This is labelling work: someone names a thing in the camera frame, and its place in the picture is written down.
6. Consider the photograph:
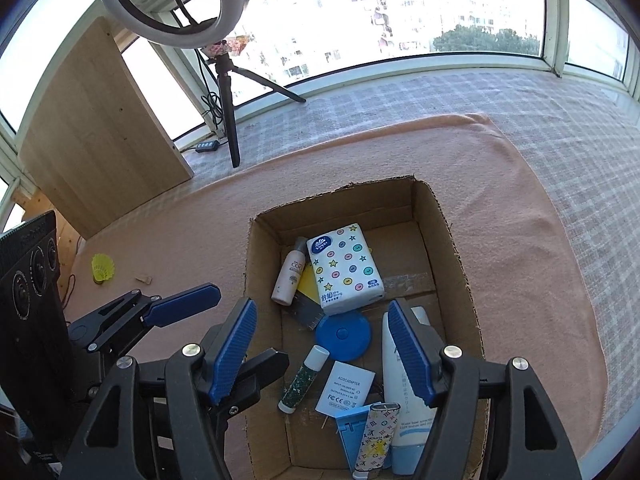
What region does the green white tube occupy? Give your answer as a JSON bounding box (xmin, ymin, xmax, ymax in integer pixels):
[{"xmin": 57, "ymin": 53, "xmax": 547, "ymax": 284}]
[{"xmin": 278, "ymin": 344, "xmax": 330, "ymax": 414}]

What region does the white bottle grey cap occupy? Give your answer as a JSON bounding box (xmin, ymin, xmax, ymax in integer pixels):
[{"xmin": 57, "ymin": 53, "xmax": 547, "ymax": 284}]
[{"xmin": 271, "ymin": 237, "xmax": 307, "ymax": 307}]

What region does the blue phone stand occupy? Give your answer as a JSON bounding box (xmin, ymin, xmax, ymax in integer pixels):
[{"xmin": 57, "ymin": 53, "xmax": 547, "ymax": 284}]
[{"xmin": 335, "ymin": 405, "xmax": 370, "ymax": 471}]

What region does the patterned lighter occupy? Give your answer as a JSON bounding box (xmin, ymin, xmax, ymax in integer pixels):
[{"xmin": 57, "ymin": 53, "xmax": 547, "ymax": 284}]
[{"xmin": 352, "ymin": 403, "xmax": 400, "ymax": 479}]

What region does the patterned tissue pack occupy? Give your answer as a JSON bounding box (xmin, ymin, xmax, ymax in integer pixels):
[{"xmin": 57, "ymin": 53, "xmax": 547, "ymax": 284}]
[{"xmin": 307, "ymin": 223, "xmax": 385, "ymax": 316}]

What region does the yellow shuttlecock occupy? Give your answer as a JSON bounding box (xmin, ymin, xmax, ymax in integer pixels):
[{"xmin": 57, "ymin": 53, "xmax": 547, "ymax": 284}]
[{"xmin": 91, "ymin": 254, "xmax": 115, "ymax": 285}]

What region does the wooden clothespin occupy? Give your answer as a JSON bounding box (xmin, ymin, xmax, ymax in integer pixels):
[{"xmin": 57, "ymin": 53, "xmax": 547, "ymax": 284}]
[{"xmin": 134, "ymin": 274, "xmax": 152, "ymax": 285}]

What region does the white AQUA sunscreen tube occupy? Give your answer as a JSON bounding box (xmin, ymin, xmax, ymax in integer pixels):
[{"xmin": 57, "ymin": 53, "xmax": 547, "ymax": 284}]
[{"xmin": 382, "ymin": 313, "xmax": 436, "ymax": 476}]

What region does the yellow black ruler card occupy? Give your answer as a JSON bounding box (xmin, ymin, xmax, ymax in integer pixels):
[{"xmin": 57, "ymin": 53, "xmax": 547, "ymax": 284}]
[{"xmin": 285, "ymin": 264, "xmax": 324, "ymax": 330}]

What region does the white power adapter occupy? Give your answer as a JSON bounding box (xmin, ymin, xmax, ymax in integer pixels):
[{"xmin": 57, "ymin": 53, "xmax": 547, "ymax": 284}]
[{"xmin": 314, "ymin": 361, "xmax": 375, "ymax": 418}]

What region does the blue round tape measure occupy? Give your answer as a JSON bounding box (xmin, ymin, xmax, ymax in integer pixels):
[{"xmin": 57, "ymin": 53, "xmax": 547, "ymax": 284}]
[{"xmin": 314, "ymin": 310, "xmax": 372, "ymax": 362}]

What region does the cardboard box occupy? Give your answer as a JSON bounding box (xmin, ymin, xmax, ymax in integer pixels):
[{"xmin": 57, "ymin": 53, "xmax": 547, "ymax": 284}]
[{"xmin": 245, "ymin": 177, "xmax": 484, "ymax": 479}]

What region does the wooden board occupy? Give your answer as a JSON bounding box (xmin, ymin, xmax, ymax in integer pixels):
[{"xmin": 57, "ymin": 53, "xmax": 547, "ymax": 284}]
[{"xmin": 16, "ymin": 16, "xmax": 193, "ymax": 238}]

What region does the white checkered cloth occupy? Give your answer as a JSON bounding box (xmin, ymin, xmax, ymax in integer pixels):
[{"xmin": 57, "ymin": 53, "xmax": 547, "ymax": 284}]
[{"xmin": 194, "ymin": 70, "xmax": 639, "ymax": 443}]

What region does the black tripod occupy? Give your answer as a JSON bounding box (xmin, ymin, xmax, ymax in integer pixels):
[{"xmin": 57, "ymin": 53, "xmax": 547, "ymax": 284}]
[{"xmin": 202, "ymin": 40, "xmax": 306, "ymax": 168}]

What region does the black cable remote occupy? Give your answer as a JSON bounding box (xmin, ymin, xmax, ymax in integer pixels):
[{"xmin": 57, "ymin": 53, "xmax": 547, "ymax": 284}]
[{"xmin": 194, "ymin": 140, "xmax": 220, "ymax": 153}]

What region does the white ring light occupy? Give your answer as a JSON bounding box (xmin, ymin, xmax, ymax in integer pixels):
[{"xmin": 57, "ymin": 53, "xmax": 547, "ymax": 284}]
[{"xmin": 95, "ymin": 0, "xmax": 252, "ymax": 50}]

